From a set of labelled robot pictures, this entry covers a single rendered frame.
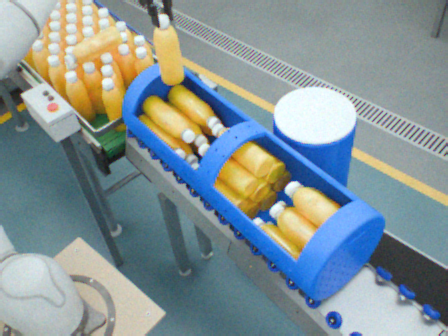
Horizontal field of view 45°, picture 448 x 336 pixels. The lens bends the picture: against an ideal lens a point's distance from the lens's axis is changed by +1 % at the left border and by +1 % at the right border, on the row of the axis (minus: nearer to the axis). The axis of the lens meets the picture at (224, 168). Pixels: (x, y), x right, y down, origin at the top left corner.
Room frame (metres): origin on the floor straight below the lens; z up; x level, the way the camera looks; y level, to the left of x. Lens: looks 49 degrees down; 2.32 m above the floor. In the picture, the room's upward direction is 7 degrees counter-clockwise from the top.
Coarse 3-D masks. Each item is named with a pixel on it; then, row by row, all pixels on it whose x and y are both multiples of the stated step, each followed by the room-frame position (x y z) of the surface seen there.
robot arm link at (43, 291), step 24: (0, 264) 0.72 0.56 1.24; (24, 264) 0.68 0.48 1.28; (48, 264) 0.68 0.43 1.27; (0, 288) 0.63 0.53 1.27; (24, 288) 0.62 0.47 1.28; (48, 288) 0.63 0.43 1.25; (72, 288) 0.66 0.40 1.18; (0, 312) 0.61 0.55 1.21; (24, 312) 0.59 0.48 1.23; (48, 312) 0.59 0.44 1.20; (72, 312) 0.62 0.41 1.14
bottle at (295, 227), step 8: (280, 208) 0.85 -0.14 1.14; (280, 216) 0.82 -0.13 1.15; (288, 216) 0.81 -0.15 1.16; (296, 216) 0.80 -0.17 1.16; (280, 224) 0.80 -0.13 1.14; (288, 224) 0.79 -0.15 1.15; (296, 224) 0.78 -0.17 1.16; (304, 224) 0.78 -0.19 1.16; (312, 224) 0.78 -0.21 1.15; (288, 232) 0.77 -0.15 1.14; (296, 232) 0.76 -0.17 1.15; (304, 232) 0.75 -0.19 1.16; (312, 232) 0.75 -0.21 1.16; (296, 240) 0.74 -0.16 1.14; (304, 240) 0.73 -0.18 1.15
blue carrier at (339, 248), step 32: (128, 96) 1.33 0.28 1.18; (160, 96) 1.41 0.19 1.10; (256, 128) 1.09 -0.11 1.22; (224, 160) 0.99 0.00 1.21; (288, 160) 1.07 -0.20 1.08; (352, 224) 0.71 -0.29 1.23; (384, 224) 0.77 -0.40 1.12; (288, 256) 0.70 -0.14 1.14; (320, 256) 0.66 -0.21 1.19; (352, 256) 0.70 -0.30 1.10; (320, 288) 0.64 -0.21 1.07
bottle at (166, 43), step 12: (168, 24) 1.32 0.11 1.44; (156, 36) 1.31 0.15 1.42; (168, 36) 1.30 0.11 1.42; (156, 48) 1.31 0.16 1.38; (168, 48) 1.29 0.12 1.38; (168, 60) 1.29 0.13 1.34; (180, 60) 1.31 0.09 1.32; (168, 72) 1.29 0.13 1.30; (180, 72) 1.30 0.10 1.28; (168, 84) 1.29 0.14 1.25
